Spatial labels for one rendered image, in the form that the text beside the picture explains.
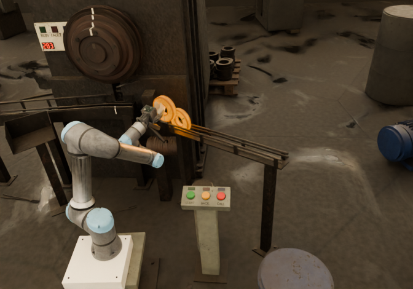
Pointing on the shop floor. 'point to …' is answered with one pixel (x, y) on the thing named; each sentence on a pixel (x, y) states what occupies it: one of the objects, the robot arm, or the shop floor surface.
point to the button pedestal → (208, 232)
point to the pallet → (224, 71)
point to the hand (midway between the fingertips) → (163, 106)
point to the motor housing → (166, 149)
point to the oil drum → (393, 58)
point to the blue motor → (397, 142)
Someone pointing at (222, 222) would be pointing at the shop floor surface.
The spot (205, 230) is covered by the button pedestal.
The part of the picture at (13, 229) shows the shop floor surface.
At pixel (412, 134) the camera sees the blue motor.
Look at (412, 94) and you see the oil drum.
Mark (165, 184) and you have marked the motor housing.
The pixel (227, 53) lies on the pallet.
